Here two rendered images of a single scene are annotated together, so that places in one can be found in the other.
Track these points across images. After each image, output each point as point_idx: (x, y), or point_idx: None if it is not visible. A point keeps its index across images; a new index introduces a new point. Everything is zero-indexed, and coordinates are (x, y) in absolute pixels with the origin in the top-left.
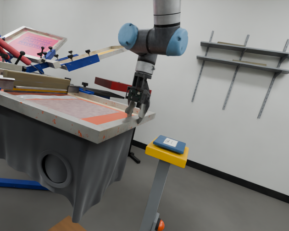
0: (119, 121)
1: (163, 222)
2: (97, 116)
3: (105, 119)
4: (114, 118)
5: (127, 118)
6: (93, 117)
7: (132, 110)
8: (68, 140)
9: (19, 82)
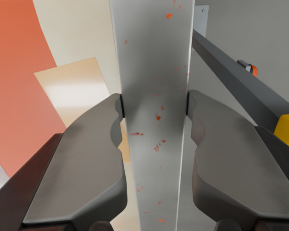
0: (155, 225)
1: (257, 71)
2: None
3: (39, 147)
4: (24, 89)
5: (146, 178)
6: (11, 168)
7: (114, 128)
8: None
9: None
